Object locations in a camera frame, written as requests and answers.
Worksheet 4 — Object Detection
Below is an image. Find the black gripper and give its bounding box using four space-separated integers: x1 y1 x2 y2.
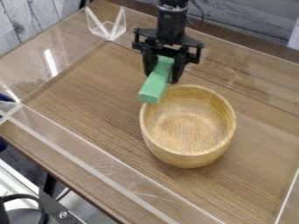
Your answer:
132 6 205 84

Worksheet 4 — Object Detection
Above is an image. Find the green rectangular block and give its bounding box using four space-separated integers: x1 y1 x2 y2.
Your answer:
138 56 174 104

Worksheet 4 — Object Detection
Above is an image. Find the brown wooden bowl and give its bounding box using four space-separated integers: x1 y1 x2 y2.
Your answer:
139 84 238 168

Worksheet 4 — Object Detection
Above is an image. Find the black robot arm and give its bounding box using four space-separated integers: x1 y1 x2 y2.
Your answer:
132 0 205 84

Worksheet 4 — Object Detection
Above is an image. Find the white object at right edge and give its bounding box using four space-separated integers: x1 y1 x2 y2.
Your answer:
287 18 299 51

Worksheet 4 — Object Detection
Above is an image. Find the blue object at left edge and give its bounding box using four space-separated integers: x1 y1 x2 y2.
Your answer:
0 93 15 102

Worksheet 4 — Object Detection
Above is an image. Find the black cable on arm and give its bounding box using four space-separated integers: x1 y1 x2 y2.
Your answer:
185 0 206 29

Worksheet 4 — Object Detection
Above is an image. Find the clear acrylic enclosure wall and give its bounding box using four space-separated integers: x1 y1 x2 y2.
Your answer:
0 3 299 224

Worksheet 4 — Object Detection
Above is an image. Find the black metal bracket with screw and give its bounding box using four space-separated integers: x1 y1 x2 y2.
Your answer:
39 192 87 224

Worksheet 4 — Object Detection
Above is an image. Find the black cable lower left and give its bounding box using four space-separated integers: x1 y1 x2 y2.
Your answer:
0 193 51 224

